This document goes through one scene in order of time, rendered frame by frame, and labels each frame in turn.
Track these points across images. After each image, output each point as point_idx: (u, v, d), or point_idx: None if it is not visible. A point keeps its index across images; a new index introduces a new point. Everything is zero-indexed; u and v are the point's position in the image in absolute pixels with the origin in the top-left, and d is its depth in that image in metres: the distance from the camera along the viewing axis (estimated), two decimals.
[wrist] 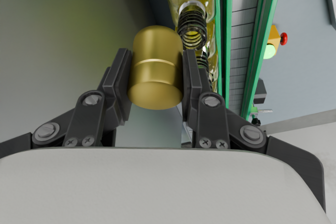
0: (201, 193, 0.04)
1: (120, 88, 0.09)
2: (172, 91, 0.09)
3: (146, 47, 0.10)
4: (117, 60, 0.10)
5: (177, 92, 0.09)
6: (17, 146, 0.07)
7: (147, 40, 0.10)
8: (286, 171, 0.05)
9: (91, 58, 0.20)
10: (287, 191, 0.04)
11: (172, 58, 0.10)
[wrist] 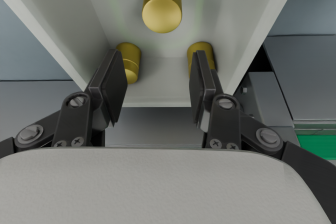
0: (201, 193, 0.04)
1: (108, 89, 0.09)
2: None
3: None
4: (106, 61, 0.10)
5: None
6: None
7: None
8: (286, 171, 0.05)
9: None
10: (287, 191, 0.04)
11: None
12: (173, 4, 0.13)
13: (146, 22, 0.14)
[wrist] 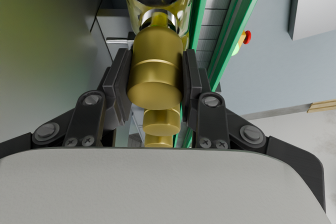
0: (201, 193, 0.04)
1: (120, 88, 0.09)
2: (173, 128, 0.14)
3: None
4: (117, 60, 0.10)
5: (176, 128, 0.14)
6: (17, 146, 0.07)
7: None
8: (286, 171, 0.05)
9: None
10: (287, 191, 0.04)
11: None
12: (170, 88, 0.09)
13: (133, 102, 0.10)
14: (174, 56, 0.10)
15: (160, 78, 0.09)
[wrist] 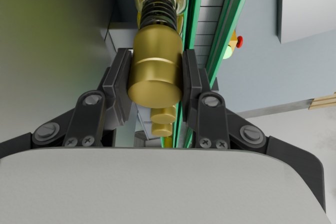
0: (201, 193, 0.04)
1: (120, 88, 0.09)
2: (171, 117, 0.21)
3: None
4: (117, 60, 0.10)
5: (173, 117, 0.21)
6: (17, 146, 0.07)
7: None
8: (286, 171, 0.05)
9: (10, 36, 0.14)
10: (287, 191, 0.04)
11: None
12: None
13: None
14: None
15: None
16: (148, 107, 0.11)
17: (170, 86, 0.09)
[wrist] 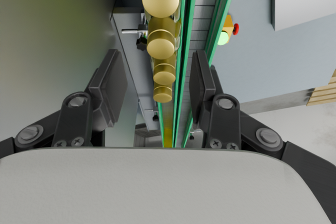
0: (201, 193, 0.04)
1: (108, 89, 0.09)
2: (171, 75, 0.24)
3: None
4: (106, 61, 0.10)
5: (173, 76, 0.24)
6: None
7: None
8: (286, 171, 0.05)
9: None
10: (287, 191, 0.04)
11: (171, 63, 0.25)
12: (168, 42, 0.19)
13: (149, 53, 0.20)
14: (170, 28, 0.20)
15: (163, 37, 0.19)
16: (155, 15, 0.16)
17: None
